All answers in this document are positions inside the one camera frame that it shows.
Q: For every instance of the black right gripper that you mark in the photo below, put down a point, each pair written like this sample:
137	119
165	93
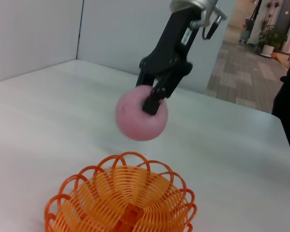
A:
174	46

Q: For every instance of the pink plush peach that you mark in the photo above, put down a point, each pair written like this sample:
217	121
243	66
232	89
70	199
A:
135	120

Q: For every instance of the orange plastic woven basket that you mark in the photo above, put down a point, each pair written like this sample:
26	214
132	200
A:
125	200

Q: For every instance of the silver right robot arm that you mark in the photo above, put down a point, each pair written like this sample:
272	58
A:
193	4

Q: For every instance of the teal bin on wheels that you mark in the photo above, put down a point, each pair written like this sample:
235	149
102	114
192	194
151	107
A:
247	31

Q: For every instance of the green plant in white pot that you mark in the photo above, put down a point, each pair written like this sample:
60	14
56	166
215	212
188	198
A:
271	39

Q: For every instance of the black lamp stand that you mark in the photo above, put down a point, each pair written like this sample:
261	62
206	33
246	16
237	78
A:
256	10

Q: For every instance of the tall dried plant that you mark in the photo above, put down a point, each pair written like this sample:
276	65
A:
270	12

